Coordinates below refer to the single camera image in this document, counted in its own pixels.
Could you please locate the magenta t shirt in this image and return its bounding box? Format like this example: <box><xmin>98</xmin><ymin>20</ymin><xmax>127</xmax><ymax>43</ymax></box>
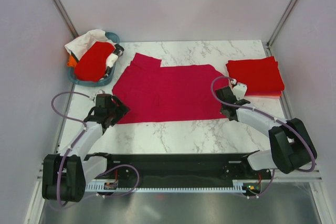
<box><xmin>112</xmin><ymin>53</ymin><xmax>228</xmax><ymax>124</ymax></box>

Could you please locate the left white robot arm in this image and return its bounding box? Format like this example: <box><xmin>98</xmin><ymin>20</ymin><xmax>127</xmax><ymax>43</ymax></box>
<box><xmin>41</xmin><ymin>93</ymin><xmax>130</xmax><ymax>207</ymax></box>

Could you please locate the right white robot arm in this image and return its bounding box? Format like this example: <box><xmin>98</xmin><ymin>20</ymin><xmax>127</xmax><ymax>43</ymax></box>
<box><xmin>212</xmin><ymin>87</ymin><xmax>317</xmax><ymax>179</ymax></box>

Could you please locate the folded red t shirt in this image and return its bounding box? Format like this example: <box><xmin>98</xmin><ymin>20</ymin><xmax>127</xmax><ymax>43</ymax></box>
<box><xmin>226</xmin><ymin>56</ymin><xmax>285</xmax><ymax>92</ymax></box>

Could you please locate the red t shirt in basket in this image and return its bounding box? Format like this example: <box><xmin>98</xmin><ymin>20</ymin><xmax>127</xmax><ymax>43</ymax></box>
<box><xmin>74</xmin><ymin>42</ymin><xmax>115</xmax><ymax>82</ymax></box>

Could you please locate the black white garment in basket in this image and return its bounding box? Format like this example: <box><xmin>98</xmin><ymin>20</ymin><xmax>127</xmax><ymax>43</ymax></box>
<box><xmin>103</xmin><ymin>44</ymin><xmax>124</xmax><ymax>78</ymax></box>

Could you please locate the folded orange t shirt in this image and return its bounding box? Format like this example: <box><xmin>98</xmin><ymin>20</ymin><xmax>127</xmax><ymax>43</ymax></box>
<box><xmin>245</xmin><ymin>91</ymin><xmax>281</xmax><ymax>97</ymax></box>

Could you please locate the orange garment in basket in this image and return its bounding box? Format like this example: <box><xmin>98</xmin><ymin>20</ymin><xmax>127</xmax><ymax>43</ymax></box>
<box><xmin>67</xmin><ymin>55</ymin><xmax>78</xmax><ymax>68</ymax></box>

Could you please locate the white t shirt in basket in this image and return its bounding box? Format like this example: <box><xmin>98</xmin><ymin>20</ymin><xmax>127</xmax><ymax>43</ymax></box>
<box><xmin>65</xmin><ymin>29</ymin><xmax>108</xmax><ymax>60</ymax></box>

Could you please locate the teal laundry basket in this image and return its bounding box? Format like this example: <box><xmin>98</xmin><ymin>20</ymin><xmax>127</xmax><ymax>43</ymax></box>
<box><xmin>67</xmin><ymin>32</ymin><xmax>120</xmax><ymax>87</ymax></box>

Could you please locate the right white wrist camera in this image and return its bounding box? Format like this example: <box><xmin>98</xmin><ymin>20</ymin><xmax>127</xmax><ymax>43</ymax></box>
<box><xmin>230</xmin><ymin>79</ymin><xmax>247</xmax><ymax>100</ymax></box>

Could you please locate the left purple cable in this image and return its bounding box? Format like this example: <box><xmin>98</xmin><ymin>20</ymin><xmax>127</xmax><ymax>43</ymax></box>
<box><xmin>51</xmin><ymin>91</ymin><xmax>142</xmax><ymax>208</ymax></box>

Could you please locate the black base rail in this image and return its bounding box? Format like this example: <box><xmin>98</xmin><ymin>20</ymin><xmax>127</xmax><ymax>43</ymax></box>
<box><xmin>97</xmin><ymin>153</ymin><xmax>271</xmax><ymax>189</ymax></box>

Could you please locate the white slotted cable duct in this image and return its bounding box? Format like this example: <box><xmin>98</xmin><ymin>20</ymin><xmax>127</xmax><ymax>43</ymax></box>
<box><xmin>85</xmin><ymin>180</ymin><xmax>263</xmax><ymax>193</ymax></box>

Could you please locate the right aluminium frame post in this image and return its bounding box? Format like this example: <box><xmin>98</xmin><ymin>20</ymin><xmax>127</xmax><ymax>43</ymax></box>
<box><xmin>265</xmin><ymin>0</ymin><xmax>299</xmax><ymax>50</ymax></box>

